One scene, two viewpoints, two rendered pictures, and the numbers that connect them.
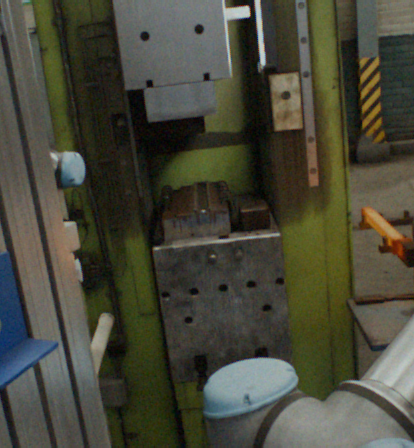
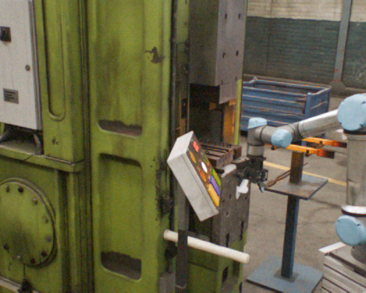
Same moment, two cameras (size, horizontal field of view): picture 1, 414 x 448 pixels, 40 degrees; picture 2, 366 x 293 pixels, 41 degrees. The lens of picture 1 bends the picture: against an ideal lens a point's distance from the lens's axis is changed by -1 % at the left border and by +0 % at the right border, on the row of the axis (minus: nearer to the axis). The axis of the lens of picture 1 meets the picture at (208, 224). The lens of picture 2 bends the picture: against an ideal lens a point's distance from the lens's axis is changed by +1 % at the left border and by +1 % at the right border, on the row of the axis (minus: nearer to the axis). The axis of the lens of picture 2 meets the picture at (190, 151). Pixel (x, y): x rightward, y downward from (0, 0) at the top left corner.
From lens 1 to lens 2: 2.38 m
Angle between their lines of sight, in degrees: 58
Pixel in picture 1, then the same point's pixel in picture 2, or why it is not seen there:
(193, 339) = (227, 224)
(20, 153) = not seen: outside the picture
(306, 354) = not seen: hidden behind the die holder
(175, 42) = (231, 59)
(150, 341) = not seen: hidden behind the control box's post
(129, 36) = (219, 55)
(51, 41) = (167, 51)
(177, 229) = (219, 163)
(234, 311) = (238, 203)
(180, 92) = (229, 86)
